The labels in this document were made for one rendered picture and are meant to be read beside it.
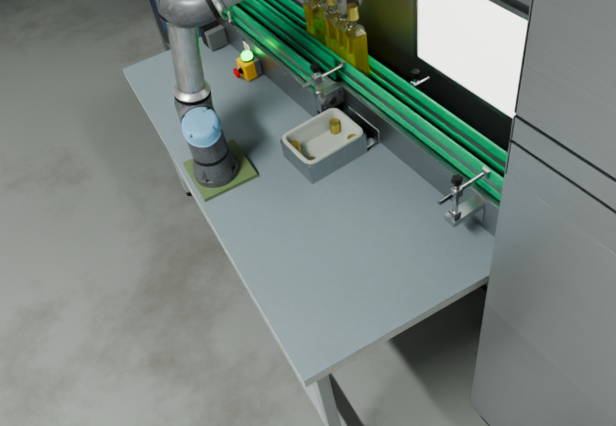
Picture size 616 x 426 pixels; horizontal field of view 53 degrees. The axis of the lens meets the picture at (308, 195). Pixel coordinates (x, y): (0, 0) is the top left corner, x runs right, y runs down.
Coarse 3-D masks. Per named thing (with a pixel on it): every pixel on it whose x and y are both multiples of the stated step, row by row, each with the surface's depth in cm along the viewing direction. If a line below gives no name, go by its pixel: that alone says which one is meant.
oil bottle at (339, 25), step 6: (336, 18) 196; (336, 24) 196; (342, 24) 194; (348, 24) 195; (336, 30) 198; (342, 30) 195; (336, 36) 200; (342, 36) 197; (336, 42) 202; (342, 42) 199; (336, 48) 204; (342, 48) 201; (342, 54) 203
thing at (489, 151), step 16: (272, 0) 243; (288, 0) 231; (304, 16) 226; (368, 64) 203; (384, 80) 201; (400, 80) 192; (400, 96) 197; (416, 96) 188; (432, 112) 186; (448, 112) 179; (448, 128) 182; (464, 128) 176; (464, 144) 180; (480, 144) 173; (496, 160) 171
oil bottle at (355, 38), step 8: (344, 32) 194; (352, 32) 191; (360, 32) 192; (344, 40) 196; (352, 40) 192; (360, 40) 193; (352, 48) 194; (360, 48) 195; (352, 56) 197; (360, 56) 197; (352, 64) 200; (360, 64) 200; (368, 72) 204
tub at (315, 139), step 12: (336, 108) 206; (312, 120) 203; (324, 120) 206; (348, 120) 201; (288, 132) 201; (300, 132) 203; (312, 132) 206; (324, 132) 209; (348, 132) 204; (360, 132) 196; (288, 144) 197; (300, 144) 206; (312, 144) 206; (324, 144) 205; (336, 144) 204; (300, 156) 193; (324, 156) 192
